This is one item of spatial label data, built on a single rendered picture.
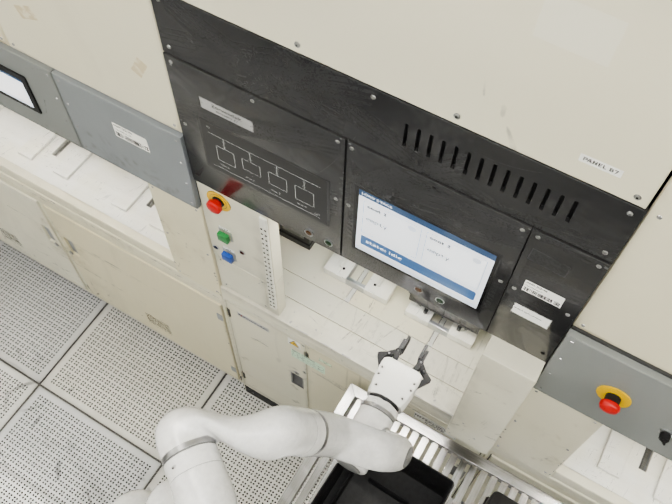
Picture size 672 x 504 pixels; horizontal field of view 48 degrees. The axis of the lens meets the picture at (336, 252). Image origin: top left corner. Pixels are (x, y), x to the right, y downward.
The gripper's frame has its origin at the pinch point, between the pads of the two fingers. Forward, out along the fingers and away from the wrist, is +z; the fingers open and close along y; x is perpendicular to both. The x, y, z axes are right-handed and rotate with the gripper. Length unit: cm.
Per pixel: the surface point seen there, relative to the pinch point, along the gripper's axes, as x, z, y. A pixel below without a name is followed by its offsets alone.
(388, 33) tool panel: 89, 2, -16
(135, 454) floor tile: -119, -39, -83
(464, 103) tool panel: 81, 2, -3
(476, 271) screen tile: 41.4, 1.8, 7.2
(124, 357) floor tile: -119, -10, -111
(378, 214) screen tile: 44.0, 2.1, -13.9
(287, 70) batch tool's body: 71, 3, -33
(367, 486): -42.0, -23.4, 2.9
